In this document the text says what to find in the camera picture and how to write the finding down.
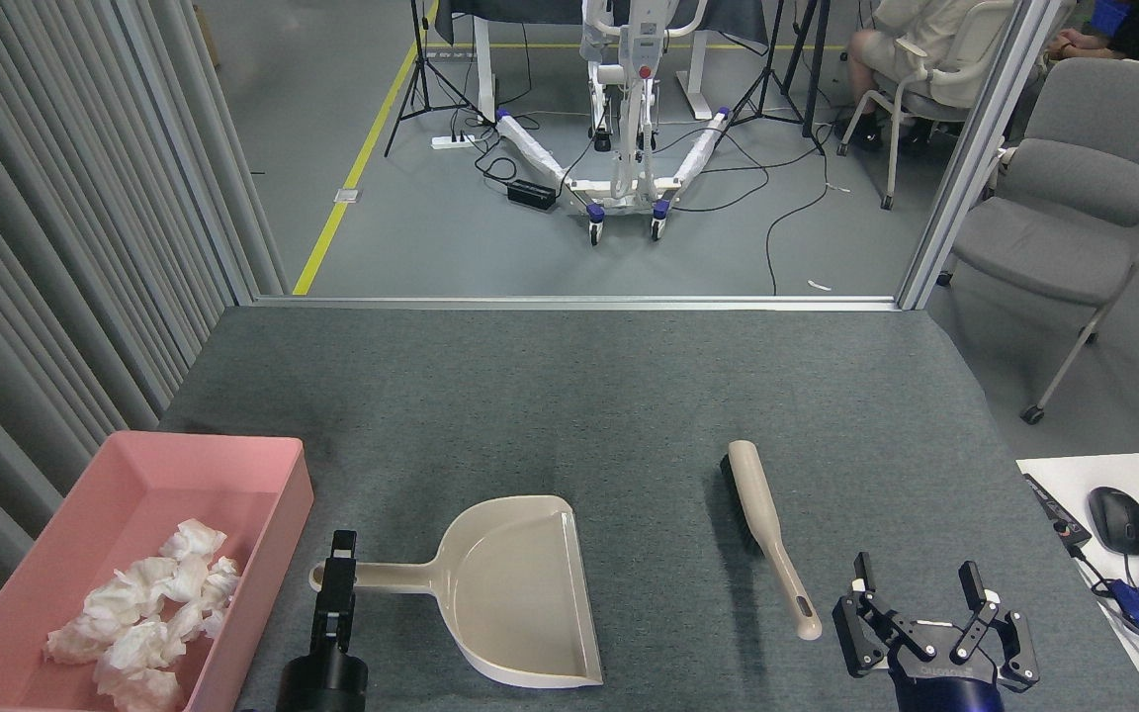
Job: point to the white-legged desk with dark cloth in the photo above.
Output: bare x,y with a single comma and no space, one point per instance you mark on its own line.
510,10

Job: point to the grey padded chair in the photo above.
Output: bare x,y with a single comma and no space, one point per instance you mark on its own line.
1044,247

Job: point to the metal floor outlet plate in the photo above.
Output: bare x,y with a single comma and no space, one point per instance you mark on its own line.
347,196

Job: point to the seated person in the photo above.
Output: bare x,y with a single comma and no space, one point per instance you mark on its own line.
911,30

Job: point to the black power adapter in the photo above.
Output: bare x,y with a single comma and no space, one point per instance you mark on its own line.
532,194

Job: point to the grey ribbed partition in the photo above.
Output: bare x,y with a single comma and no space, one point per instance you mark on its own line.
36,247

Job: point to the white power strip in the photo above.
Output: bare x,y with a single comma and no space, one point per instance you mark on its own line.
453,142

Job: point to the black tripod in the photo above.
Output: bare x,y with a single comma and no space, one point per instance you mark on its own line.
817,59
420,49

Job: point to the white stand on wheels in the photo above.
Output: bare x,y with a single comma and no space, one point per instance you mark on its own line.
619,186

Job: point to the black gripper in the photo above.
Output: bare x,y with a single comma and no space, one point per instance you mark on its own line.
322,687
945,687

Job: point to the pink plastic bin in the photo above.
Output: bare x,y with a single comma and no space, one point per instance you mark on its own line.
184,485

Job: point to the large white tissue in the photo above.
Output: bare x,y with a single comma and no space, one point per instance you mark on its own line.
139,648

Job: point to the black flat control device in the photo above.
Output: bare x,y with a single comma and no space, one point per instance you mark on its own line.
1054,509

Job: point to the white office chair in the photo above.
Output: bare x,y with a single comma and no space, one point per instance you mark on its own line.
970,84

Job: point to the beige hand brush black bristles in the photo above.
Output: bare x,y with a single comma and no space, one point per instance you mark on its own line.
762,514

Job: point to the blue box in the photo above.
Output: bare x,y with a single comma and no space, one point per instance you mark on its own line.
1108,15

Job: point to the silver table edge rail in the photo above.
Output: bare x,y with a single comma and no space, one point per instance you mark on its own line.
579,303

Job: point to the black computer mouse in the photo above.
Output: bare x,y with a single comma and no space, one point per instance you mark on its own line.
1118,519

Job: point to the beige plastic dustpan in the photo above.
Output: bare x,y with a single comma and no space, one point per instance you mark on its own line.
510,593

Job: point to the silver post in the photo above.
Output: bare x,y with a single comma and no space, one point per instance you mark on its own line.
975,148

